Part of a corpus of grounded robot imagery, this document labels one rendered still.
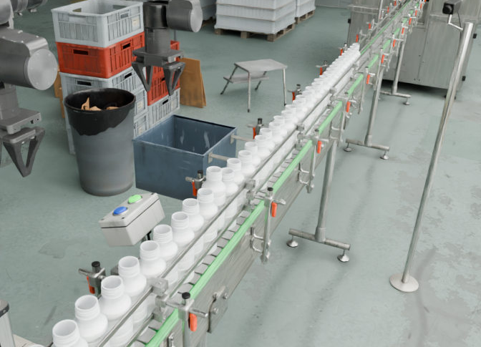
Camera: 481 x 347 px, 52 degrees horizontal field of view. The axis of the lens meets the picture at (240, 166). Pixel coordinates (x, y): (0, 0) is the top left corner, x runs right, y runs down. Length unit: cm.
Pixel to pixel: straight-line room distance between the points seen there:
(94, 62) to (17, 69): 297
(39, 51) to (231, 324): 193
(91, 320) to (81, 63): 301
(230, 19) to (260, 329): 626
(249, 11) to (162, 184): 619
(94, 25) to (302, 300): 225
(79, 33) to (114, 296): 293
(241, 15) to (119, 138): 506
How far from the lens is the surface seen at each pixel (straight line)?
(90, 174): 341
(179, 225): 106
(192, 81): 489
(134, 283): 95
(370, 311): 266
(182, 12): 108
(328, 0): 1166
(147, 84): 120
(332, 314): 259
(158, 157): 192
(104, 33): 359
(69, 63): 381
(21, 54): 73
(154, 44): 113
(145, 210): 120
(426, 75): 596
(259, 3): 790
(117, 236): 118
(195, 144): 219
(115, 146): 328
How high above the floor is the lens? 174
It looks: 27 degrees down
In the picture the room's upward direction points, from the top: 3 degrees clockwise
